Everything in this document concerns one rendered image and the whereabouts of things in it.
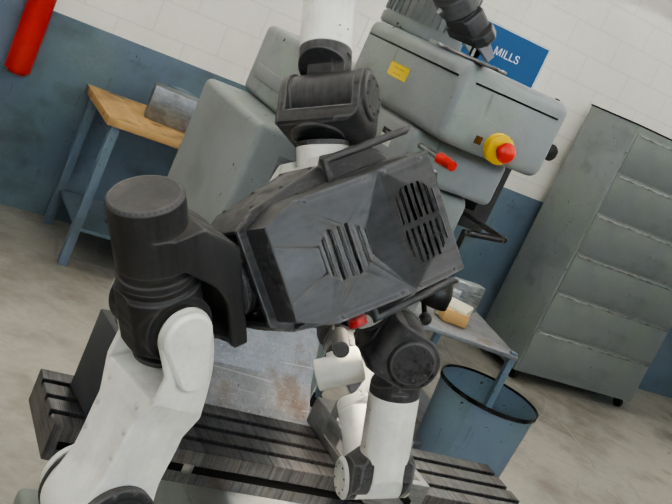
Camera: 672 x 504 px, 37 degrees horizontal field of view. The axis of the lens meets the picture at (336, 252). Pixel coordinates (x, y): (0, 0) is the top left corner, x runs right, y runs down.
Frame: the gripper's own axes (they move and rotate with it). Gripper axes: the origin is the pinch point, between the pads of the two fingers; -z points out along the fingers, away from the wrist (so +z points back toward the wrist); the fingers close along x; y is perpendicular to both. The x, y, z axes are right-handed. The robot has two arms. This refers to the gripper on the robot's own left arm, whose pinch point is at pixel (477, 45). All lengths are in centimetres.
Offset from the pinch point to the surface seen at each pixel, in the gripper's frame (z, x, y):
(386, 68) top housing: 3.1, -11.3, -15.8
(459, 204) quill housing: -20.1, 10.3, -24.6
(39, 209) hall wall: -197, -403, -103
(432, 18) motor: 0.6, -16.6, 1.5
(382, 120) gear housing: -1.5, -5.1, -24.6
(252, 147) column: -10, -42, -43
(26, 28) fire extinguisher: -104, -400, -38
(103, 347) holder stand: 1, -10, -98
